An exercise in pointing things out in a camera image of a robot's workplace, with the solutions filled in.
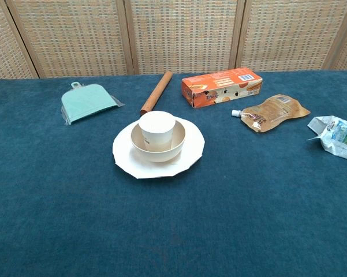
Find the crumpled white snack bag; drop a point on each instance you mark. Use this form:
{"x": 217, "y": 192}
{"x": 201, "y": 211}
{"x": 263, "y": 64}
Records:
{"x": 336, "y": 137}

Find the small white cup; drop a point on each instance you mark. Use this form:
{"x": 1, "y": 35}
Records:
{"x": 157, "y": 128}

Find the brown spouted drink pouch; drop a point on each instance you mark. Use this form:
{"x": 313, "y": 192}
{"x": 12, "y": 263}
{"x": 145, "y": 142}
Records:
{"x": 272, "y": 113}

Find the cream bowl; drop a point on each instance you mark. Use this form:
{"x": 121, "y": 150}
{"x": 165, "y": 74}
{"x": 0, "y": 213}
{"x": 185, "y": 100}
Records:
{"x": 161, "y": 153}

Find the woven rattan folding screen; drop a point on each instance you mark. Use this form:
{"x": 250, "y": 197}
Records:
{"x": 179, "y": 34}

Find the white paper plate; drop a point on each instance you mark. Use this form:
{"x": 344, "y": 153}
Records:
{"x": 190, "y": 144}

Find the mint green dustpan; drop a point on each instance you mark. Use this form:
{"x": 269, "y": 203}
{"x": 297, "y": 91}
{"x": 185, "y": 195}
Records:
{"x": 86, "y": 102}

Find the orange cracker box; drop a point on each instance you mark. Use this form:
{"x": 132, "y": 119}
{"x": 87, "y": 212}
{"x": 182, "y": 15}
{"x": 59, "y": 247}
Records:
{"x": 222, "y": 88}

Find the teal tablecloth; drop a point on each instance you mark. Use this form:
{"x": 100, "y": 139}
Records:
{"x": 173, "y": 219}

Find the wooden rolling pin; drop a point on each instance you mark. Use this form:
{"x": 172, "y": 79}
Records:
{"x": 157, "y": 92}

